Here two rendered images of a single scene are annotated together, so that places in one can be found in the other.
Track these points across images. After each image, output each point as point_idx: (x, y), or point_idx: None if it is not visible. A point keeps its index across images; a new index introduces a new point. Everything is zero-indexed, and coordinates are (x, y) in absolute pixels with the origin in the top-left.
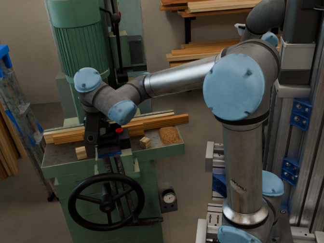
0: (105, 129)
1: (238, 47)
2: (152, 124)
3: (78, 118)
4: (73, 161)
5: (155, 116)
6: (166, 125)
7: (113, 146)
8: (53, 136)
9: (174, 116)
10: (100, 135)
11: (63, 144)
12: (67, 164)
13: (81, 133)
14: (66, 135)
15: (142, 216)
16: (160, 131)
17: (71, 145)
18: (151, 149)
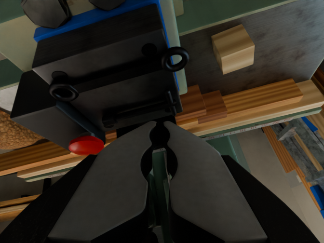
0: (62, 206)
1: None
2: (60, 148)
3: (228, 139)
4: (259, 15)
5: (58, 166)
6: (33, 147)
7: (65, 59)
8: (301, 98)
9: (14, 170)
10: (153, 124)
11: (270, 79)
12: (279, 0)
13: (227, 113)
14: (267, 104)
15: None
16: (22, 136)
17: (253, 77)
18: (8, 83)
